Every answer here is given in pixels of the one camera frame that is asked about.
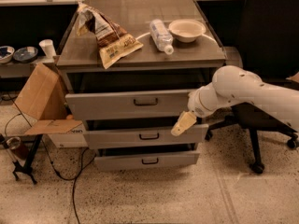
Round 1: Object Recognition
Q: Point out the grey drawer cabinet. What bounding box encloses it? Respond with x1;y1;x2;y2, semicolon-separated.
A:
55;0;226;95

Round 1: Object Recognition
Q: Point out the black office chair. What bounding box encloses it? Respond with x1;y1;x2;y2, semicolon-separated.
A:
210;0;299;174

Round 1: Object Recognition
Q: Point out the blue white bowl left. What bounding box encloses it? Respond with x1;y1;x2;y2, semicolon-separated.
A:
0;46;15;63

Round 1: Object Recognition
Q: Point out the beige paper bowl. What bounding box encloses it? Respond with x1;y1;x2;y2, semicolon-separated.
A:
168;19;206;43

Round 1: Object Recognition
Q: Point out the black stand frame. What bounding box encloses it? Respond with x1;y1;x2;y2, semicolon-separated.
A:
0;134;42;185

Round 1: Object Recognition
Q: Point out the clear plastic water bottle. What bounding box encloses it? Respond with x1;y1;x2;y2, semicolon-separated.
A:
149;19;174;55

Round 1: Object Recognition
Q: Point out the white paper cup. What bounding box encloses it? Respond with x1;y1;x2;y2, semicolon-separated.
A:
39;39;56;59

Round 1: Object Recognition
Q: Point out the blue bowl right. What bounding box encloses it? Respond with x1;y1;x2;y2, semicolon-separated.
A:
13;47;38;63

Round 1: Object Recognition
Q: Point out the grey bottom drawer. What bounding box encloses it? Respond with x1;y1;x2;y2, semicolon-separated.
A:
94;150;199;171

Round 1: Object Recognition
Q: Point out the brown chip bag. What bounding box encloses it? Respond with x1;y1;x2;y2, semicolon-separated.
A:
77;3;143;69

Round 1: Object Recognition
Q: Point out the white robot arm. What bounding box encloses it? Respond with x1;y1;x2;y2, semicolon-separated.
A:
171;65;299;136

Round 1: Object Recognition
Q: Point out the grey middle drawer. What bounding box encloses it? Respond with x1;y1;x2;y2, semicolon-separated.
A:
84;124;208;149

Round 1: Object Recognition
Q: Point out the black floor cable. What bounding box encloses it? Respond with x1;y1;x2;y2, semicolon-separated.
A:
3;91;97;224

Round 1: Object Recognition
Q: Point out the grey top drawer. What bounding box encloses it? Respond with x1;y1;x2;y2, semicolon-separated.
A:
65;90;191;120

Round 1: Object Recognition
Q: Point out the low grey side shelf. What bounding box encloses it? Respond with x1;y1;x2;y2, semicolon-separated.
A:
0;57;54;78

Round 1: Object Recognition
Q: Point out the brown cardboard box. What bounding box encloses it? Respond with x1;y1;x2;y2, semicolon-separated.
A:
15;63;82;135

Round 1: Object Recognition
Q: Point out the grey drawer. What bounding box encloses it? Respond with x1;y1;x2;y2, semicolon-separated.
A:
65;90;191;120
84;124;208;149
94;150;199;171

